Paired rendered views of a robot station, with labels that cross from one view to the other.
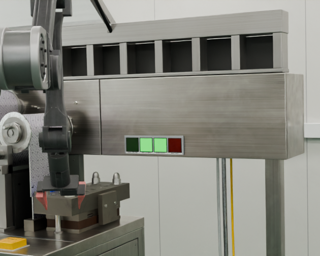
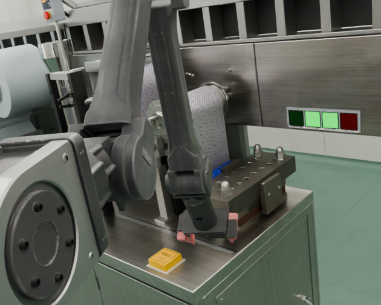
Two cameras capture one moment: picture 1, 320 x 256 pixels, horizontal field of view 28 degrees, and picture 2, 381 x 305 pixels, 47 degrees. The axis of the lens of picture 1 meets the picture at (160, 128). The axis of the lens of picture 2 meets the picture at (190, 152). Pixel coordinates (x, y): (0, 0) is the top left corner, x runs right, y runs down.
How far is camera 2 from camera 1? 1.02 m
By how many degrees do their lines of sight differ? 24
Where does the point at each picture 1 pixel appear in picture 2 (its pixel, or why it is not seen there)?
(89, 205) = (250, 199)
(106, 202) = (270, 190)
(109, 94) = (267, 60)
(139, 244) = (308, 220)
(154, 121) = (321, 92)
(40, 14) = (113, 39)
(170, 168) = not seen: hidden behind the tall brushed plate
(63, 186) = (207, 229)
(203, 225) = not seen: hidden behind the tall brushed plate
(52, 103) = (175, 141)
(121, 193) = (286, 170)
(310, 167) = not seen: outside the picture
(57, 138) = (188, 186)
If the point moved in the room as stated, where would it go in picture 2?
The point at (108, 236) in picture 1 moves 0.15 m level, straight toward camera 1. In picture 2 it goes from (273, 230) to (273, 258)
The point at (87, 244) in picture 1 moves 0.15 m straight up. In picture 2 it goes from (250, 250) to (244, 205)
